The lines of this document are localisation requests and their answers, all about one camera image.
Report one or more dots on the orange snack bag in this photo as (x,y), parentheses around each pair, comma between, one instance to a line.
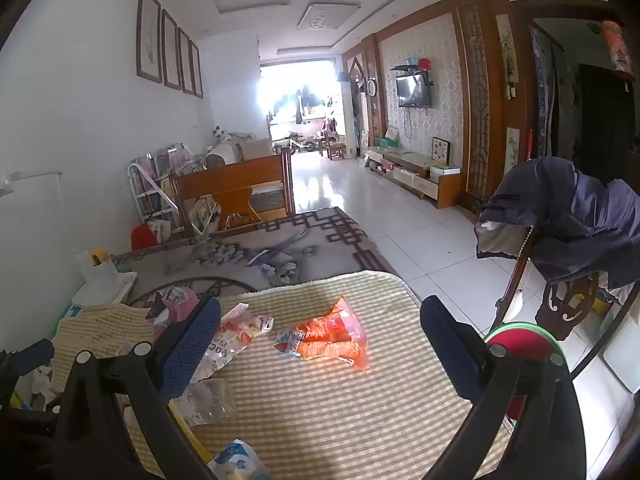
(338,334)

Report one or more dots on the blue white snack bag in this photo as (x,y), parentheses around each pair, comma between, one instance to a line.
(238,461)

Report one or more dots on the small framed picture on cabinet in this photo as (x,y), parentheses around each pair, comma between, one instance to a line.
(441,150)

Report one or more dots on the low tv cabinet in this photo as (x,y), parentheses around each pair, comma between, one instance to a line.
(425,177)

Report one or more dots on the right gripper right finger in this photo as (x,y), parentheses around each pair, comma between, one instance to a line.
(547,441)

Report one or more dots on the red green trash basin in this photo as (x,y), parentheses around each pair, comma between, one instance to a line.
(527,341)

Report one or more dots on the white jug yellow cap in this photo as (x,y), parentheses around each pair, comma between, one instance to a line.
(102,282)

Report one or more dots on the clear plastic bottle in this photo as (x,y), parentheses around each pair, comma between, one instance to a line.
(205,402)

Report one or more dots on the red bag on floor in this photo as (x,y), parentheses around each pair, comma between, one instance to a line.
(142,237)

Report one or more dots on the wooden bench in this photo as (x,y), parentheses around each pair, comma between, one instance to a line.
(231,188)

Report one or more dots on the dark blue jacket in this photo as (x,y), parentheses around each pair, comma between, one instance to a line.
(581,226)

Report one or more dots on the wall television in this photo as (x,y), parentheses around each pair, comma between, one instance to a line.
(414,90)

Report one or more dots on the wooden chair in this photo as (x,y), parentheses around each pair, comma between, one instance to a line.
(563,306)

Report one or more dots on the pink foil wrapper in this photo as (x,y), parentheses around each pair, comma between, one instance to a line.
(171,305)

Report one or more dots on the white pink snack bag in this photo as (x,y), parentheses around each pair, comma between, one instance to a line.
(238,328)

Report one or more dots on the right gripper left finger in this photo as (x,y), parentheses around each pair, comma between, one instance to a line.
(91,438)

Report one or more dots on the patterned grey rug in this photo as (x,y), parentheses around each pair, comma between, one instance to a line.
(310,246)

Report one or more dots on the ceiling light panel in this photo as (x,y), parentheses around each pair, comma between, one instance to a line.
(326,16)

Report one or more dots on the white magazine rack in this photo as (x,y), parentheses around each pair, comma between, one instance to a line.
(150,185)

